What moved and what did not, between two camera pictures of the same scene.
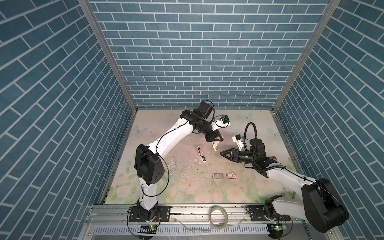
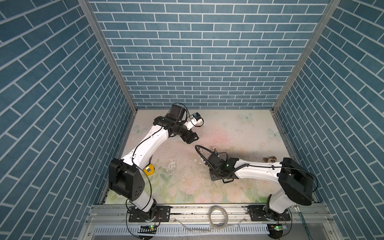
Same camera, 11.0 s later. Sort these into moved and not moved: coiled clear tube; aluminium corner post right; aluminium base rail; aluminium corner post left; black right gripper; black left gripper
Moved: black right gripper; black left gripper
Not moved: aluminium base rail; aluminium corner post right; aluminium corner post left; coiled clear tube
